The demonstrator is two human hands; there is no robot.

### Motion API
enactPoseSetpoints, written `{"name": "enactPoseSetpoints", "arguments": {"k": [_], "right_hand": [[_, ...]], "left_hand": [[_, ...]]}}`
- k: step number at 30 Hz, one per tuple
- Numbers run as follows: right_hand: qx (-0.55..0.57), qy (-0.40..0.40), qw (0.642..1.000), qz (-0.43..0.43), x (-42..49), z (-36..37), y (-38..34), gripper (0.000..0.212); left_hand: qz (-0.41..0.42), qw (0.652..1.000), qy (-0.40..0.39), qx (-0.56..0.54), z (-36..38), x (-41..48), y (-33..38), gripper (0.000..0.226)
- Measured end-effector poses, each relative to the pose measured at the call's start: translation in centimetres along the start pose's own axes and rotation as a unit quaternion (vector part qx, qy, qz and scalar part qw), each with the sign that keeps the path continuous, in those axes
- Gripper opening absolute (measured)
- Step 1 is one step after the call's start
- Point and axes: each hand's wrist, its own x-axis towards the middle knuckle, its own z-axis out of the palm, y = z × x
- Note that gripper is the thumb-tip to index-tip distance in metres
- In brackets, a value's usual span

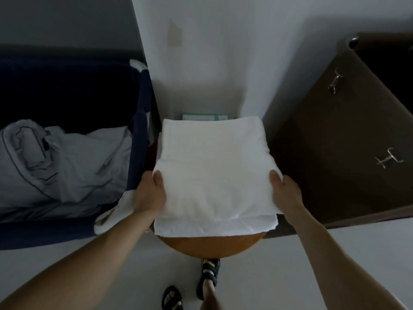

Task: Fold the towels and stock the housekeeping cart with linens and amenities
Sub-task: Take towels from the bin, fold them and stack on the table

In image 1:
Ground round wooden side table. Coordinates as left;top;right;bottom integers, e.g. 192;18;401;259
147;138;269;259

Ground person's left hand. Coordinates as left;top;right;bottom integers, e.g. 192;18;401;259
133;170;168;220

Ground person's right forearm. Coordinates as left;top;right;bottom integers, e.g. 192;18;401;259
285;208;410;310

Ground grey door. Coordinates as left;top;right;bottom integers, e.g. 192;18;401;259
0;0;144;50

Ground navy laundry hamper white frame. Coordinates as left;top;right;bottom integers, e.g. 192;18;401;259
0;45;160;251

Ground white pillowcase black piping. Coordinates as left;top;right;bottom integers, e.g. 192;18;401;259
0;118;133;216

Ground brown housekeeping cart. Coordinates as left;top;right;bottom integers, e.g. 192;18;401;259
262;32;413;239

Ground black sandal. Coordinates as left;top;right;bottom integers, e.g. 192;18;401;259
195;257;221;301
161;285;185;310

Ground teal white boxes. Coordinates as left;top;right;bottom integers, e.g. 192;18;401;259
181;113;235;122

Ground person's right hand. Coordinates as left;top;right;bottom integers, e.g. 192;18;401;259
268;170;306;218

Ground person's leg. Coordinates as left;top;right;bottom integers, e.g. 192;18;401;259
199;277;228;310

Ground person's left forearm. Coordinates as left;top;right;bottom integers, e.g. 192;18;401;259
0;209;155;310

